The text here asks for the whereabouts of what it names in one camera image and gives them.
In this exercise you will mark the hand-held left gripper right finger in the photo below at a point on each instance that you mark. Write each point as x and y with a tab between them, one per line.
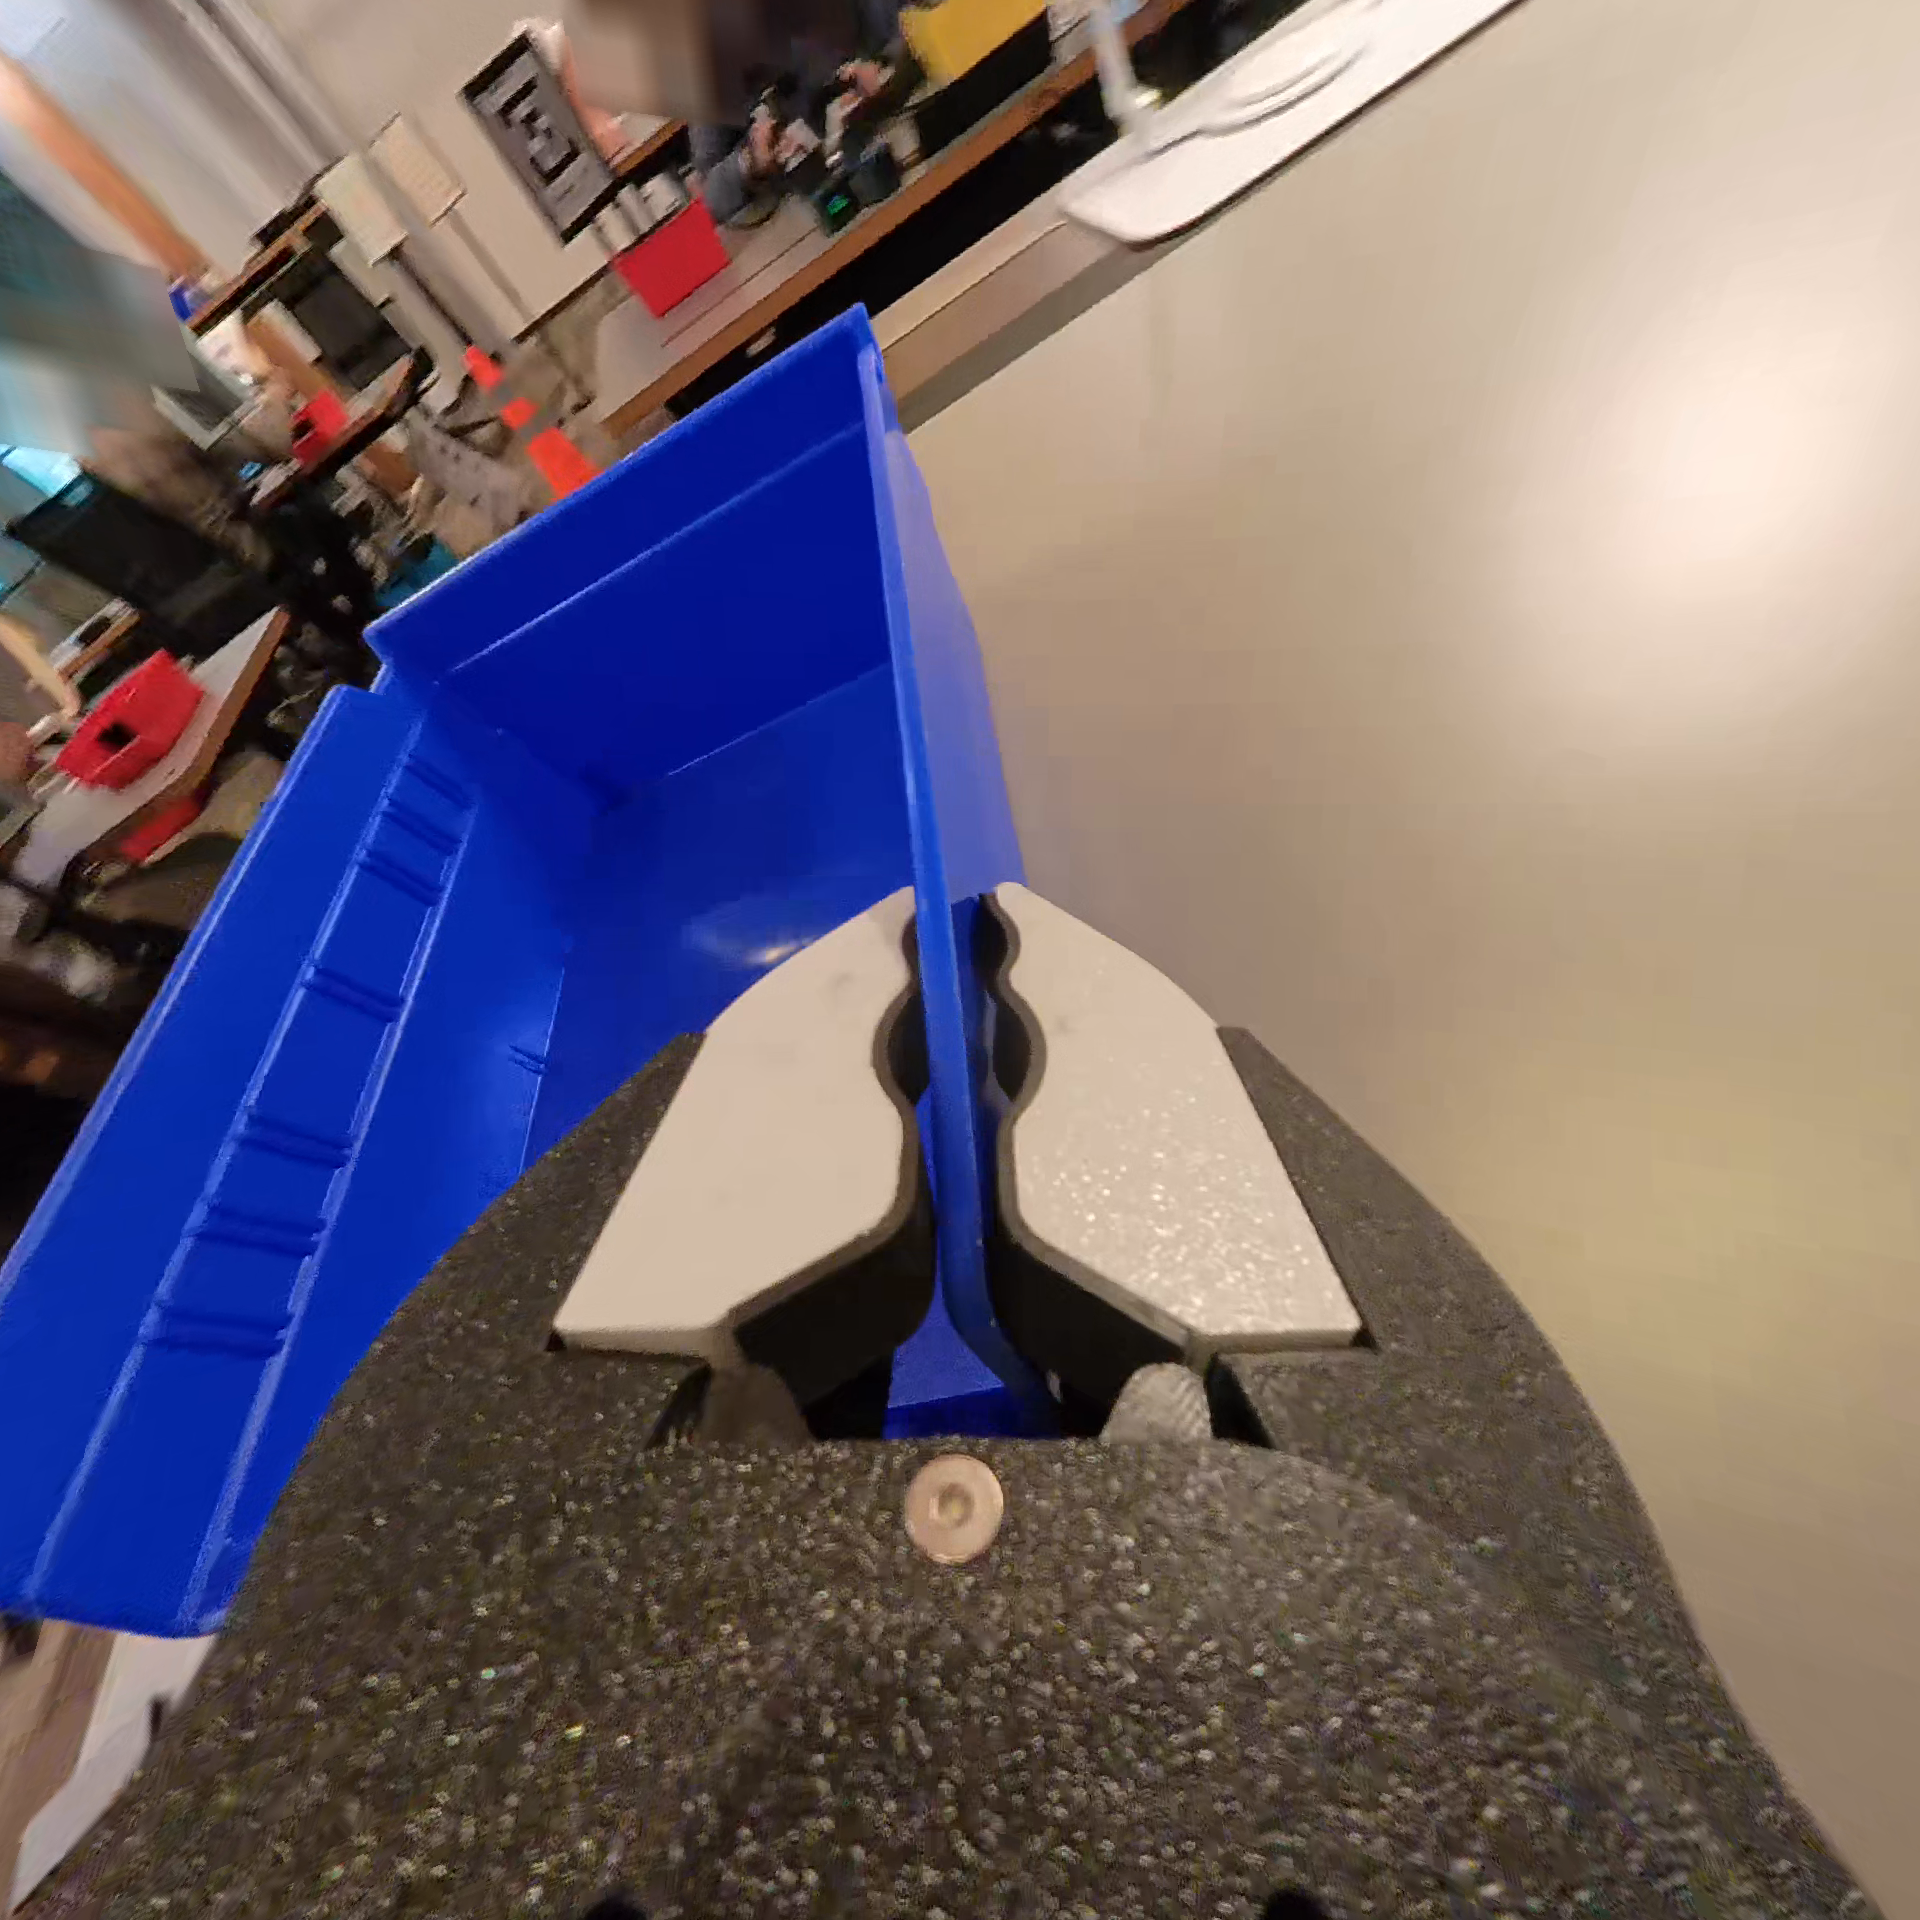
1171	1184

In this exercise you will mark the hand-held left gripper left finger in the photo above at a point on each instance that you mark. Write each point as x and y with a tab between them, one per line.
750	1170

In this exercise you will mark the blue plastic bin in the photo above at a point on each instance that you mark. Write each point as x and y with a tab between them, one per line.
375	1201

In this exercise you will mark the grey desk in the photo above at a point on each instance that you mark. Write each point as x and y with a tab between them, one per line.
226	705

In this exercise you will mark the orange traffic cone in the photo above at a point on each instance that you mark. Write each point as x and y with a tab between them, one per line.
563	465
483	371

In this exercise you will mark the red plastic bin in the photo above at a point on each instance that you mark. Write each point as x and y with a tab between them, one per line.
136	727
675	264
324	432

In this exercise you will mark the long wooden desk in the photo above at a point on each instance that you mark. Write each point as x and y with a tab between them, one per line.
811	248

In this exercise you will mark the black device green display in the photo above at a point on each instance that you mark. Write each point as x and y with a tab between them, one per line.
863	189

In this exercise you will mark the white sign board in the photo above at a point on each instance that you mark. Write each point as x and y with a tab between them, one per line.
375	195

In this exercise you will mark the black white tag sign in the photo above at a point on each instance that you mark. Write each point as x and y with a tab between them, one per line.
541	143

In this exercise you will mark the yellow box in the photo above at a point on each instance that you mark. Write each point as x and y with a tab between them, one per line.
974	32

